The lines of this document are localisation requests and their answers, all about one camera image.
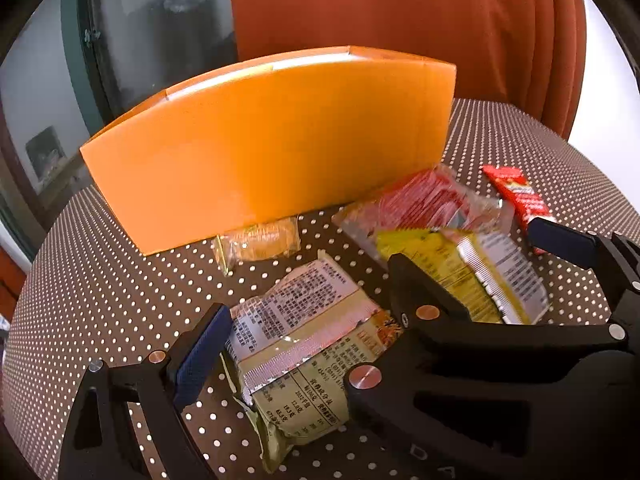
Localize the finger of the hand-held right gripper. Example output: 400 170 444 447
345 254 628 456
529 220 640 326

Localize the small yellow snack packet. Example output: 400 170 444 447
375 226 551 325

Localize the orange cardboard box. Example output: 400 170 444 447
80 46 457 256

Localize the brown polka-dot tablecloth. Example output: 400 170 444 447
0 97 640 480

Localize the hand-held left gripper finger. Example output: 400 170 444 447
57 302 232 480

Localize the narrow red curtain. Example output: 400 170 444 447
0 250 28 321

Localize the wide red curtain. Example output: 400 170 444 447
227 0 588 141

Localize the small red sachet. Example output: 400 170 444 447
481 164 553 256

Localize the red clear snack packet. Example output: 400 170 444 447
331 164 513 253

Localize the green framed glass window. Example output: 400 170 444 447
0 0 238 231

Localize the green white snack packet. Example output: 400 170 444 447
220 252 403 473

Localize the small orange clear packet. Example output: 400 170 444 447
211 216 302 277

